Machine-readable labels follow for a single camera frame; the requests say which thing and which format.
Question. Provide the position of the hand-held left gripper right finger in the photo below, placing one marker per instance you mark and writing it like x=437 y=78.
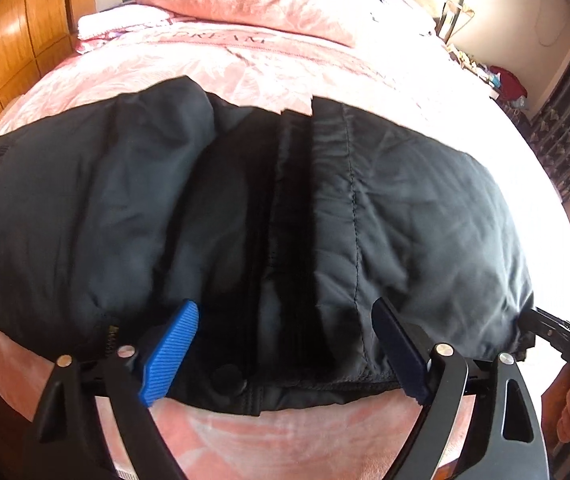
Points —
x=405 y=355

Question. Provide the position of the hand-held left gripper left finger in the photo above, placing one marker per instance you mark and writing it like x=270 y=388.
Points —
x=167 y=355

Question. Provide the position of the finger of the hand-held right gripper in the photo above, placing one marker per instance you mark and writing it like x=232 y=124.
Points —
x=542 y=325

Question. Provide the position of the black padded pants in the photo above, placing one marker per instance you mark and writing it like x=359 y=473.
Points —
x=245 y=225

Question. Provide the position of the pink floral bed cover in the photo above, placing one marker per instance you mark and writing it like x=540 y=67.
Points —
x=275 y=440

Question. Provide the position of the red cloth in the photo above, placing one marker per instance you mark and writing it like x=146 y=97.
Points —
x=510 y=82

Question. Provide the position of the cluttered side table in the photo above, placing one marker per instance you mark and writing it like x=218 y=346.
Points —
x=480 y=67

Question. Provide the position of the white knitted folded blanket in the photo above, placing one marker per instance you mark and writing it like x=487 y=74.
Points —
x=115 y=22

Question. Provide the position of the wooden wardrobe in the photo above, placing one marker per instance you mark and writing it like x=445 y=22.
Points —
x=10 y=55

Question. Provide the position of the white patterned pillow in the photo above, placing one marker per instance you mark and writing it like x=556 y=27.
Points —
x=407 y=7

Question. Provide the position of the pink floral pillow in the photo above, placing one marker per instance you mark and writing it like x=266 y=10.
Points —
x=255 y=5

